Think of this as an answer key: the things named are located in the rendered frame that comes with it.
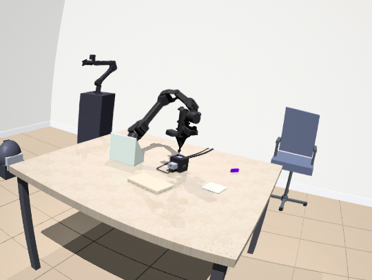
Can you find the cream flat rectangular slab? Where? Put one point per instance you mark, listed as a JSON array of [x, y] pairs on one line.
[[150, 183]]

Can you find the white flat square pad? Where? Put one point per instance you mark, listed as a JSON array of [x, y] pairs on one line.
[[214, 187]]

